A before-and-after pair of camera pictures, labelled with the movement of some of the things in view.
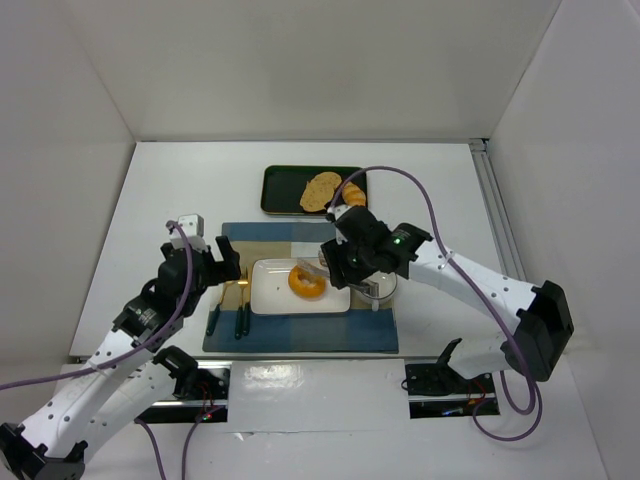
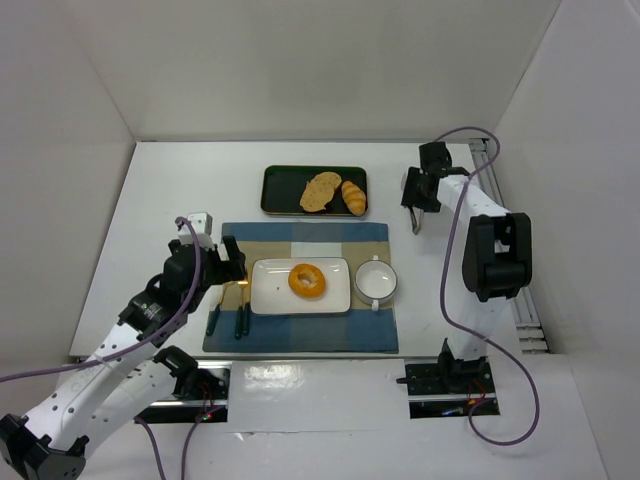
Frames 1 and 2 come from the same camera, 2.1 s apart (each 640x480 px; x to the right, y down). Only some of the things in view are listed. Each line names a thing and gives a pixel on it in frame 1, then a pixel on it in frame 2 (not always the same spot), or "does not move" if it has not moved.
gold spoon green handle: (216, 311) does not move
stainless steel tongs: (317, 266) -> (417, 218)
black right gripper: (338, 265) -> (415, 198)
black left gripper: (212, 265) does not move
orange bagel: (306, 282) does not move
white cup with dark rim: (387, 282) does not move
